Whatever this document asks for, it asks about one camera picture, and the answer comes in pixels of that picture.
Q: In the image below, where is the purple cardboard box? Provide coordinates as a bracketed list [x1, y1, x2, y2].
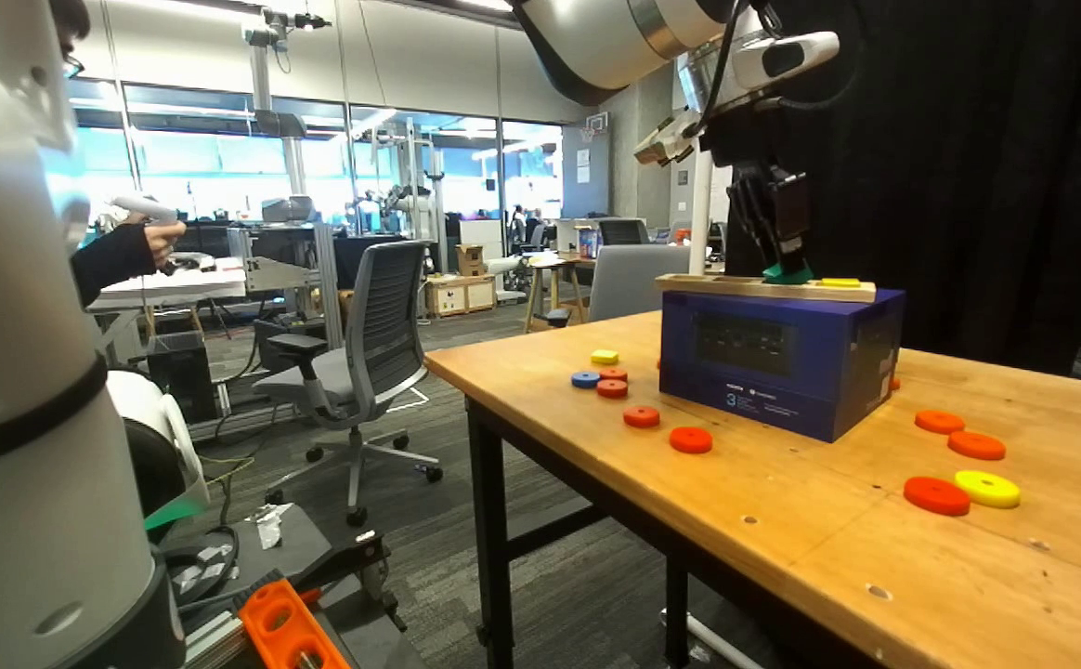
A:
[652, 279, 910, 447]

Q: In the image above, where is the white office desk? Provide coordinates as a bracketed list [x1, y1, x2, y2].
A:
[84, 251, 252, 314]

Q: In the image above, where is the plain gray office chair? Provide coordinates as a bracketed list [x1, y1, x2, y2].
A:
[588, 241, 694, 328]

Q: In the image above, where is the black table frame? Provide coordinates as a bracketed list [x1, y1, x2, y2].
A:
[460, 390, 887, 669]

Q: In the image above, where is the white pipe frame post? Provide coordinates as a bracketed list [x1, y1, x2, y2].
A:
[682, 143, 718, 279]

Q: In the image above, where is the orange disc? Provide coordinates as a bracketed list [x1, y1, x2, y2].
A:
[910, 405, 968, 437]
[943, 427, 1011, 463]

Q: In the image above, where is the gray mesh office chair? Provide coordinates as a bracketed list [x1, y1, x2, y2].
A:
[252, 232, 450, 528]

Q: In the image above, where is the green block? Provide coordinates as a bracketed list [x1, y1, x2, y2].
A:
[759, 256, 817, 287]

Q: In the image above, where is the black sleeved forearm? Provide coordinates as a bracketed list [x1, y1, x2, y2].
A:
[68, 218, 162, 309]

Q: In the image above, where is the cardboard storage box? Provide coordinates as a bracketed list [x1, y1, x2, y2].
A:
[421, 271, 500, 320]

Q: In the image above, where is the person hand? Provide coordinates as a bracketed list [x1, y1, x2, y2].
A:
[140, 214, 190, 273]

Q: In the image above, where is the black curtain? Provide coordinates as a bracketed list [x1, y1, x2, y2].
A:
[752, 0, 1081, 380]

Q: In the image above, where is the wooden board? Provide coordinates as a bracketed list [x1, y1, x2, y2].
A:
[657, 271, 880, 305]

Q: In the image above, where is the orange plastic tool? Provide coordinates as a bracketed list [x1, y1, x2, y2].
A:
[232, 574, 356, 669]

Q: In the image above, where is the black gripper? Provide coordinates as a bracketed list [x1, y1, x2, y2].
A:
[697, 91, 817, 279]

